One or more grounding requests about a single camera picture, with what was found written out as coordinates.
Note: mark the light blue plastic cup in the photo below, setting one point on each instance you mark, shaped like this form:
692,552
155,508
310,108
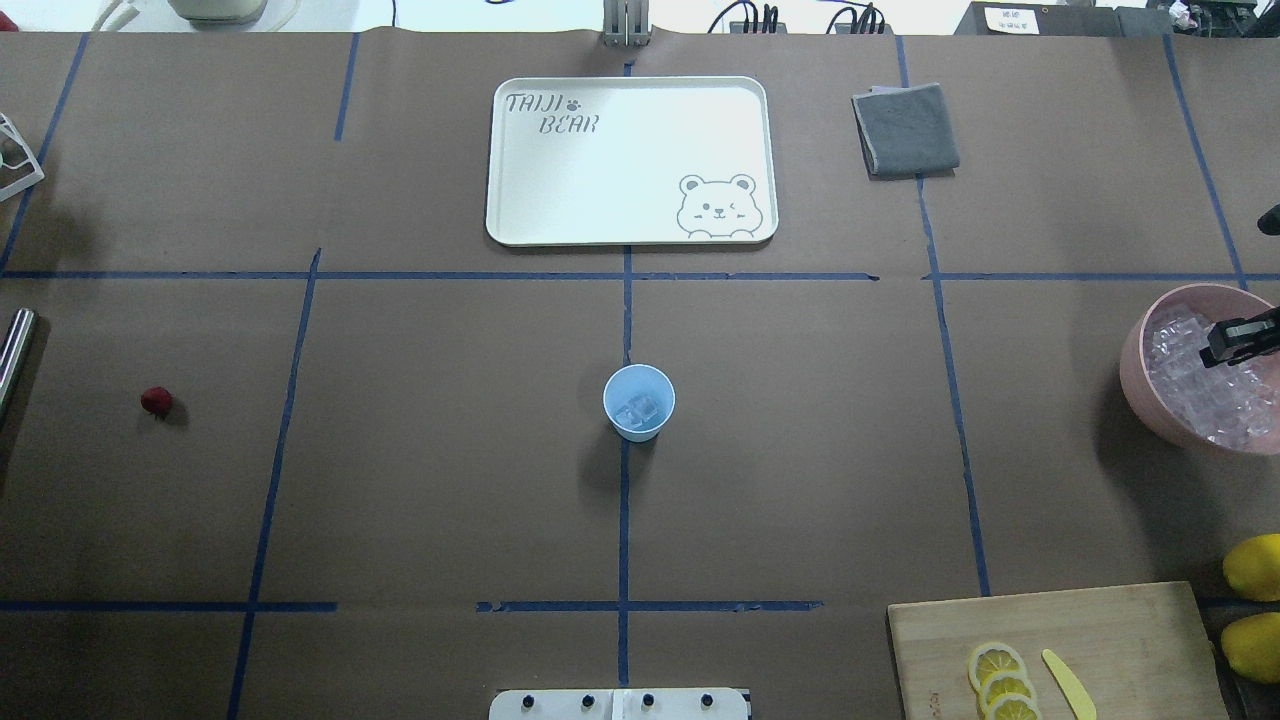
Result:
639,379

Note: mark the lemon slice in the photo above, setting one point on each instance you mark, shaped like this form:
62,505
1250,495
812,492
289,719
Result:
1007,683
1013,706
991,658

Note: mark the white wire cup rack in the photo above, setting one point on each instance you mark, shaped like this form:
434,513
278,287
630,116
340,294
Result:
20,168

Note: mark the grey folded cloth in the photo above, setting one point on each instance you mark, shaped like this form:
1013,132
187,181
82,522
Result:
905,131

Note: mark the pink bowl of ice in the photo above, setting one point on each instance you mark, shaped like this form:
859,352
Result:
1228,407

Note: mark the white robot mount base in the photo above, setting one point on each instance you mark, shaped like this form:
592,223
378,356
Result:
623,703

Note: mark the red strawberry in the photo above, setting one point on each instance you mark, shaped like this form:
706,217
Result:
157,401

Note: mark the steel muddler black tip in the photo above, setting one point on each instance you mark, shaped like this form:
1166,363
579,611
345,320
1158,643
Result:
14,351

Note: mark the whole yellow lemon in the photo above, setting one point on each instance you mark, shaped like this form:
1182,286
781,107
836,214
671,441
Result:
1251,647
1251,568

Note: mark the white bear serving tray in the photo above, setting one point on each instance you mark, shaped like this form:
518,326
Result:
613,161

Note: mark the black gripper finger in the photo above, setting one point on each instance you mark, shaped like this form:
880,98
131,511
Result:
1237,340

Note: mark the ice cubes in cup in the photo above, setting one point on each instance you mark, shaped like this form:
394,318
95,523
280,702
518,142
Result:
638,413

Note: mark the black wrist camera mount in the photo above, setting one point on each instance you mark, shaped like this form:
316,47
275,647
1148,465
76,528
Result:
1269,222

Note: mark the wooden cutting board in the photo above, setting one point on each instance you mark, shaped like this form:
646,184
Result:
1140,651

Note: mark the yellow plastic knife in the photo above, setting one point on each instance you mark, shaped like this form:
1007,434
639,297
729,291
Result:
1071,687

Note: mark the aluminium frame post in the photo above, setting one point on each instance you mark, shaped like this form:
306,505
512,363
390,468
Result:
626,23

